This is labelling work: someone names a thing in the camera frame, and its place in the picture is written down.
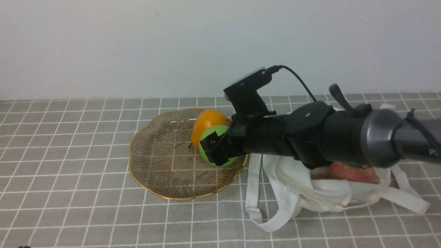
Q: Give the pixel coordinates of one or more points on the green apple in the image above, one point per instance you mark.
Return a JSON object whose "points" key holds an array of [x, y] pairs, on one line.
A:
{"points": [[219, 130]]}

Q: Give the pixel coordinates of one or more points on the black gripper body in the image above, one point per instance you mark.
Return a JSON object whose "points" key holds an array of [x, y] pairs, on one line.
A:
{"points": [[256, 130]]}

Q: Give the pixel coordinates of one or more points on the white cloth tote bag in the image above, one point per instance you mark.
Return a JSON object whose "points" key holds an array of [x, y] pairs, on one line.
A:
{"points": [[296, 187]]}

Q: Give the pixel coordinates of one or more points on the yellow orange fruit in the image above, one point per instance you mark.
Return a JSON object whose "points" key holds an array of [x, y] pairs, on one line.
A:
{"points": [[206, 119]]}

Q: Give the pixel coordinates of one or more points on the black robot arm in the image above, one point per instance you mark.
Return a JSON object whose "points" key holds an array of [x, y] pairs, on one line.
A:
{"points": [[379, 138]]}

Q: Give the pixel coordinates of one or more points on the pink peach with leaf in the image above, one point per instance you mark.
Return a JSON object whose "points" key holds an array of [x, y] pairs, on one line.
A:
{"points": [[338, 170]]}

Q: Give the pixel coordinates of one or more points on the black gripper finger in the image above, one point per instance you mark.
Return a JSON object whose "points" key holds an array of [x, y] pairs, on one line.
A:
{"points": [[219, 149]]}

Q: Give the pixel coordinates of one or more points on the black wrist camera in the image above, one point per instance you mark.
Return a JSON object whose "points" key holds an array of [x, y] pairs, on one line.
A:
{"points": [[243, 95]]}

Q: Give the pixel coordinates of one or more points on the gold wire fruit basket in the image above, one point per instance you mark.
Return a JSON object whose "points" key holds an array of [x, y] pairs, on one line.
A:
{"points": [[163, 160]]}

